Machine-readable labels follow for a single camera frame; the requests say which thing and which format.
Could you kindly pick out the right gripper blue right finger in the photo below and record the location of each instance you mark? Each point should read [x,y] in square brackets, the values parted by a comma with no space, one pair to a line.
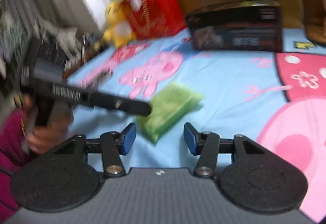
[205,145]

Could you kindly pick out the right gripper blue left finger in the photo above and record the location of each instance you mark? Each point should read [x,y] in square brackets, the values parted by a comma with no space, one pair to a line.
[114,144]

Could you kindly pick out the green pea snack bag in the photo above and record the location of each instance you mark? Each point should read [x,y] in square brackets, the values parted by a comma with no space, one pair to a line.
[167,107]

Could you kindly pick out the black green tin box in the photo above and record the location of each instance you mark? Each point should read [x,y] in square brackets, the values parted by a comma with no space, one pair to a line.
[253,25]

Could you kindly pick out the maroon sleeve forearm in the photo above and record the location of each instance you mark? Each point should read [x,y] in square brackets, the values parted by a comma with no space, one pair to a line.
[12,159]

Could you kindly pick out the person's left hand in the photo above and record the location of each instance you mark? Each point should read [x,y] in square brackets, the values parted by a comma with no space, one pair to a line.
[39,139]

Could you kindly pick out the blue cartoon pig blanket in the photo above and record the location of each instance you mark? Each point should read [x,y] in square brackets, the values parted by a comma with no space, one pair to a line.
[278,100]

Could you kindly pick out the yellow plush chick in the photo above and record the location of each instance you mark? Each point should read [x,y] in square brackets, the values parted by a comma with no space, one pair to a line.
[119,31]

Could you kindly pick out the red gift bag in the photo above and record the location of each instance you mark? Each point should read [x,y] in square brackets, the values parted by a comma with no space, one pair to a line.
[155,18]

